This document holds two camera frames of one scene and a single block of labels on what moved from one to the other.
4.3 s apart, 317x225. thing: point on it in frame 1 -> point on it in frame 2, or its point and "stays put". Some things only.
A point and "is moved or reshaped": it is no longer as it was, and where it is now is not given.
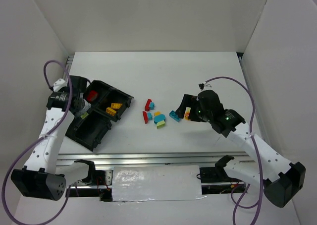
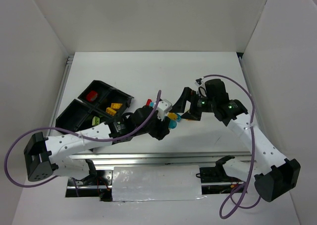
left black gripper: [80, 103] -> [163, 127]
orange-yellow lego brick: [110, 111] stays put
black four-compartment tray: [107, 105] stays put
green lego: [84, 116] -> [95, 121]
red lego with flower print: [92, 95] stays put
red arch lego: [147, 105] stays put
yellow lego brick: [116, 105] stays put
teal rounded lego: [159, 118] is moved or reshaped
